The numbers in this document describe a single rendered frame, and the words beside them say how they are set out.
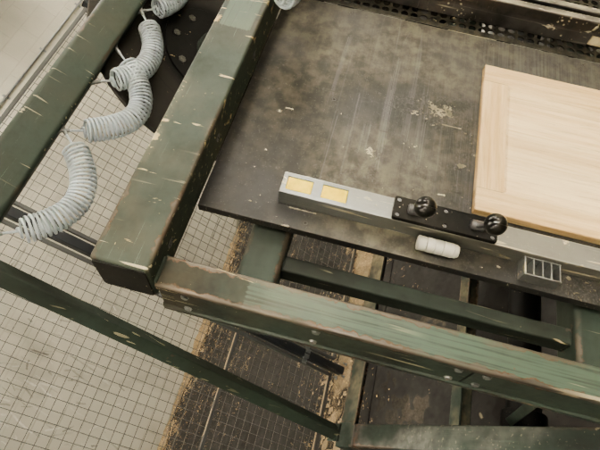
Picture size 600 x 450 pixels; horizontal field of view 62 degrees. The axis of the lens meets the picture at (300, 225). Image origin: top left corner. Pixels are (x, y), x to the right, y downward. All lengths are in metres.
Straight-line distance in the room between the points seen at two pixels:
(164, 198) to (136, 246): 0.10
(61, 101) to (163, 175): 0.59
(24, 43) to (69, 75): 5.03
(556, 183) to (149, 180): 0.82
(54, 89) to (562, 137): 1.24
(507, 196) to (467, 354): 0.37
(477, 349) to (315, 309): 0.27
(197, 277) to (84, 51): 0.87
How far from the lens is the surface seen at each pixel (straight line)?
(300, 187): 0.96
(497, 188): 1.10
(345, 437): 1.97
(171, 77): 1.69
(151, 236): 0.85
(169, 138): 0.97
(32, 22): 6.71
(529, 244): 1.03
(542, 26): 1.53
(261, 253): 0.97
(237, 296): 0.84
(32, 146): 1.37
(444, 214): 0.98
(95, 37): 1.59
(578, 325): 1.10
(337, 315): 0.84
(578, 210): 1.16
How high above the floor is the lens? 2.03
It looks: 24 degrees down
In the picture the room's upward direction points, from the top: 58 degrees counter-clockwise
